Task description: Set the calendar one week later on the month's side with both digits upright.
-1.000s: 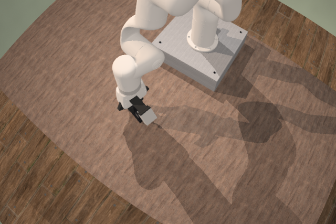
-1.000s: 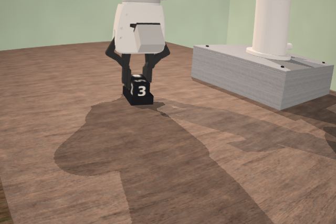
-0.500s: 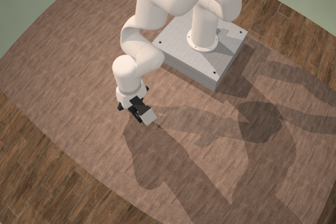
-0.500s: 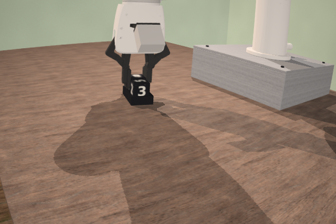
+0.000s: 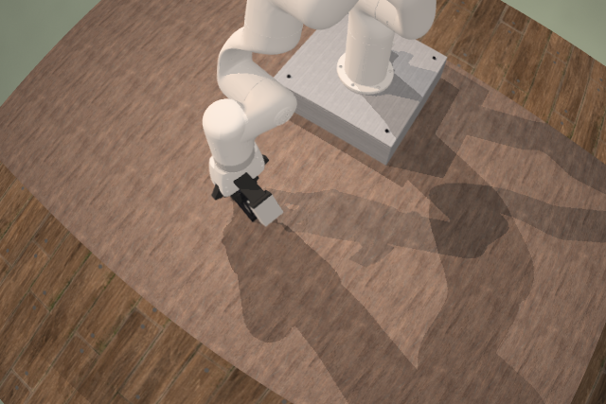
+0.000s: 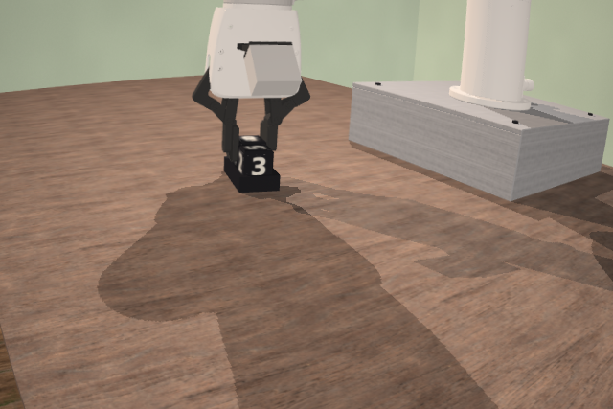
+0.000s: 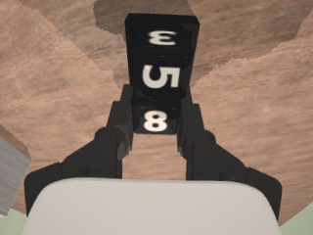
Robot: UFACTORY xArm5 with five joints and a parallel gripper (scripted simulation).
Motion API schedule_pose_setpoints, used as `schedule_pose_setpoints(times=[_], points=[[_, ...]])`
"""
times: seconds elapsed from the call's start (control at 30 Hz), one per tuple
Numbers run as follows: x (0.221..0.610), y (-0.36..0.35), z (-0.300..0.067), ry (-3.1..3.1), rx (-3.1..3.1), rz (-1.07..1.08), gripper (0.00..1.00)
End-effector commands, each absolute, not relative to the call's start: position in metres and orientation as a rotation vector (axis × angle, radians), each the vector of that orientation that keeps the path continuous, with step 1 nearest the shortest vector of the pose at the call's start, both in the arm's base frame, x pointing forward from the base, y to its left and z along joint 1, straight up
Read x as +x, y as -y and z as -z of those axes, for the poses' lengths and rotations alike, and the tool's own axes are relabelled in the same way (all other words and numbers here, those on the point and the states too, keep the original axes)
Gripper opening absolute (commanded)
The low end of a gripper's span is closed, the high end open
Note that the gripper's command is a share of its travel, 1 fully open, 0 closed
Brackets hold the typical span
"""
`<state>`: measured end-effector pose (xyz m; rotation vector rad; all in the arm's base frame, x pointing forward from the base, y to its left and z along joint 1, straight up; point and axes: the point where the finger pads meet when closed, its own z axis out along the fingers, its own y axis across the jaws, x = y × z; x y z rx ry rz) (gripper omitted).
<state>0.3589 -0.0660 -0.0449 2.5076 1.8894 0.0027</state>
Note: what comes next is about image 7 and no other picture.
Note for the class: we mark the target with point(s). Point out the black calendar cube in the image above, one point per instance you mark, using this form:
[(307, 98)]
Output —
[(161, 61), (158, 116)]

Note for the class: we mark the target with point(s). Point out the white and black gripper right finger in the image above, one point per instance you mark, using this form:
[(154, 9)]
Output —
[(207, 161)]

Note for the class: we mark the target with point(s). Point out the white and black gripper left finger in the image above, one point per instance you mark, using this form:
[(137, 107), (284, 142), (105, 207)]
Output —
[(100, 158)]

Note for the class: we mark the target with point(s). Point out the black rectangular tray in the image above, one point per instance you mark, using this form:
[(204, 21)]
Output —
[(162, 21)]

